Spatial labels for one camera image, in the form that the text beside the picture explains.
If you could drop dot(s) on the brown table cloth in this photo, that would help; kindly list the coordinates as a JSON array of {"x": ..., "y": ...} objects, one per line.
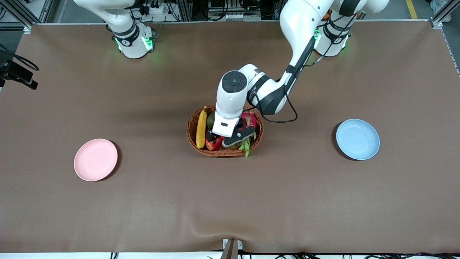
[{"x": 230, "y": 201}]

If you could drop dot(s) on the pile of orange objects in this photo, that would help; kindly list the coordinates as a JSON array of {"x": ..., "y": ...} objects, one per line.
[{"x": 327, "y": 15}]

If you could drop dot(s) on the pink plate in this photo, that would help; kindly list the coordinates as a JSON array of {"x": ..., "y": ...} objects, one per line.
[{"x": 95, "y": 159}]

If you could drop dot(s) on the yellow banana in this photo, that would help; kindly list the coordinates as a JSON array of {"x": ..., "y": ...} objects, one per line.
[{"x": 201, "y": 129}]

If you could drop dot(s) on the aluminium frame profile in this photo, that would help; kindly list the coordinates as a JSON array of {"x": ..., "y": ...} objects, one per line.
[
  {"x": 278, "y": 9},
  {"x": 440, "y": 18},
  {"x": 21, "y": 14},
  {"x": 185, "y": 9}
]

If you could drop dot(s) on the red apple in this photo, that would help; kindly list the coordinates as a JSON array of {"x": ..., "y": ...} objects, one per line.
[{"x": 215, "y": 145}]

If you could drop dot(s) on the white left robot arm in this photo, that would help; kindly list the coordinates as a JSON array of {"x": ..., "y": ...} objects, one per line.
[{"x": 305, "y": 28}]

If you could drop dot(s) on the white power strip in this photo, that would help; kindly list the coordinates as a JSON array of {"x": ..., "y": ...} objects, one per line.
[{"x": 156, "y": 9}]

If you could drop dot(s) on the brown wicker basket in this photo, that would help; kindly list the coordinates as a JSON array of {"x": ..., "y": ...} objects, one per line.
[{"x": 222, "y": 153}]

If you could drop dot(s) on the green avocado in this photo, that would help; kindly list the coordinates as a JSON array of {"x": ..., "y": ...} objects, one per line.
[{"x": 211, "y": 120}]

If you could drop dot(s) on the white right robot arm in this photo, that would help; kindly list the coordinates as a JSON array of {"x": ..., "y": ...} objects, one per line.
[{"x": 131, "y": 43}]

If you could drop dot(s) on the pink dragon fruit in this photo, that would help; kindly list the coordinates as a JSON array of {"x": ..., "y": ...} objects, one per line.
[{"x": 251, "y": 120}]

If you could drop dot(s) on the brown kiwi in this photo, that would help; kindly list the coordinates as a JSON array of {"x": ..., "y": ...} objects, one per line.
[{"x": 235, "y": 146}]

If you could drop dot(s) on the metal bracket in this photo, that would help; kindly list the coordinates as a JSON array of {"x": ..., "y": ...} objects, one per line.
[{"x": 231, "y": 248}]

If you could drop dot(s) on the blue plate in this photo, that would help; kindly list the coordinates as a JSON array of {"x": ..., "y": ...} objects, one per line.
[{"x": 357, "y": 139}]

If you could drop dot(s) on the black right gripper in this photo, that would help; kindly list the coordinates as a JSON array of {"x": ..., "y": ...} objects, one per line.
[{"x": 20, "y": 71}]

